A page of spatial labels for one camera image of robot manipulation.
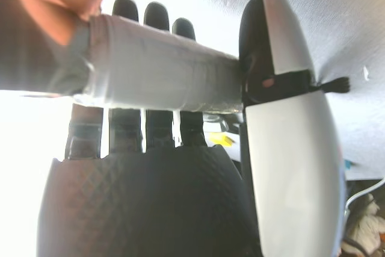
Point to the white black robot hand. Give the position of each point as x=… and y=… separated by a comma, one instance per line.
x=150, y=203

